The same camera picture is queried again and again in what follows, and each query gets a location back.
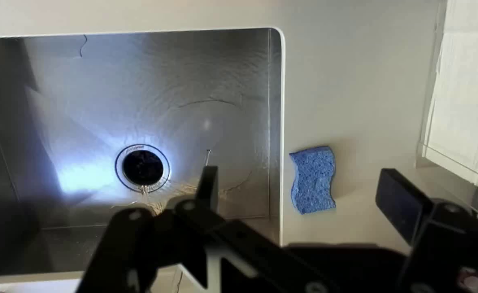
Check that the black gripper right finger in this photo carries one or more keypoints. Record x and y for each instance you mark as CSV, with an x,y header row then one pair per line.
x,y
404,204

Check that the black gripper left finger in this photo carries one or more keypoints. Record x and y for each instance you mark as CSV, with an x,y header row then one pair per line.
x,y
207,188

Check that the round sink drain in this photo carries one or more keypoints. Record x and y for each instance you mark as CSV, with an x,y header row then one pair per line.
x,y
142,166

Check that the blue sponge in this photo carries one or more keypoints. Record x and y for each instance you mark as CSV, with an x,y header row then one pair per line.
x,y
313,179

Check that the stainless steel sink basin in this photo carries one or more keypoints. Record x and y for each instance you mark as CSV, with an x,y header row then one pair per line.
x,y
142,92

